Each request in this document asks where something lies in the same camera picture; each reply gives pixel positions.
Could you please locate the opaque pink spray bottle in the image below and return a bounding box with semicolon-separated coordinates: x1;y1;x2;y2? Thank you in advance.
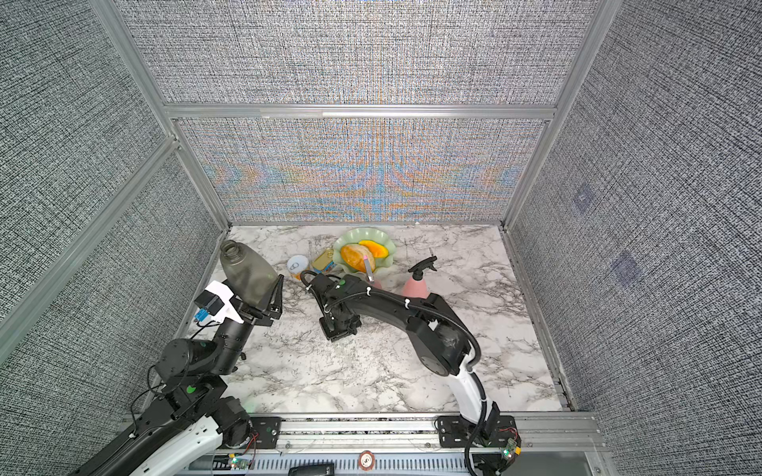
402;277;430;299

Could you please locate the yellow mango slice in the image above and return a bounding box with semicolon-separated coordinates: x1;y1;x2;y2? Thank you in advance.
358;240;390;259

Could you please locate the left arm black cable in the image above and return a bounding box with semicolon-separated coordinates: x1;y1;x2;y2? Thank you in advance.
129;320;216;441

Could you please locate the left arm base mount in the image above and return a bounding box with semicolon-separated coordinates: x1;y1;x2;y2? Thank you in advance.
212;397;283;449

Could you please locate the green scalloped plate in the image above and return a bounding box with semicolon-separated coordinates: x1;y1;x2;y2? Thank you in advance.
333;227;397;273

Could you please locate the aluminium front rail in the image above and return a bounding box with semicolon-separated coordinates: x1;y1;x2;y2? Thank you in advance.
135;412;618;475

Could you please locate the grey pink spray nozzle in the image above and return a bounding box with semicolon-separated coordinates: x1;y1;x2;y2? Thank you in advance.
363;256;376;284

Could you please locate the small round white can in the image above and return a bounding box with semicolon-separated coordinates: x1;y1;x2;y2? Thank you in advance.
287;255;311;281

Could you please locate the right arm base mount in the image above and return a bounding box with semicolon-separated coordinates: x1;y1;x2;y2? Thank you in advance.
435;403;522;461

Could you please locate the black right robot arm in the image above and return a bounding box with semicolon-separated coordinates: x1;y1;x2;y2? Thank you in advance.
301;271;491;426

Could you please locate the orange bread roll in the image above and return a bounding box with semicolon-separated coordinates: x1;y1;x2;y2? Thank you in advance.
339;243;376;273

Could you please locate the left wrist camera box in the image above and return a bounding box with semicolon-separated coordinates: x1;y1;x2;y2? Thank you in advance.
194;281;244;324

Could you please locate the clear grey spray bottle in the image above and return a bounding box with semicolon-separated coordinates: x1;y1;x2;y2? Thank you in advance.
219;240;278;307

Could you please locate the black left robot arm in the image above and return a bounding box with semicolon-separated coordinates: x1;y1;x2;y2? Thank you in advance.
74;276;284;475

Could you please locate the black spray nozzle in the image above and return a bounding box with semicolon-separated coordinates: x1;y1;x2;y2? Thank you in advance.
408;256;438;281

